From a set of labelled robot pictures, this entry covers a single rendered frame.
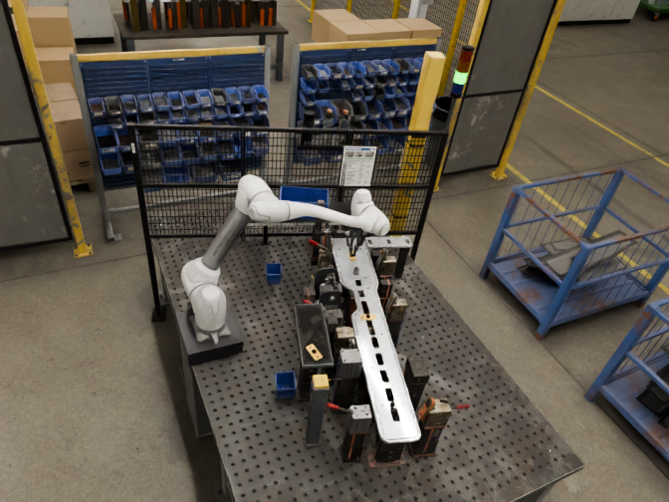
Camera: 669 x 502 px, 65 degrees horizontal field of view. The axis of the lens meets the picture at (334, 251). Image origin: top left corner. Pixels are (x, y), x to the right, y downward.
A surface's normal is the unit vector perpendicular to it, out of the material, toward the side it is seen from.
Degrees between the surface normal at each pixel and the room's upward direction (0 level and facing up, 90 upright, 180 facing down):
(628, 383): 0
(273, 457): 0
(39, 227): 89
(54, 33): 90
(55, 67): 90
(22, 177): 91
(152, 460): 0
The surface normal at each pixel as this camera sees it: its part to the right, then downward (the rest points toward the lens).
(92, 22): 0.42, 0.61
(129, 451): 0.11, -0.77
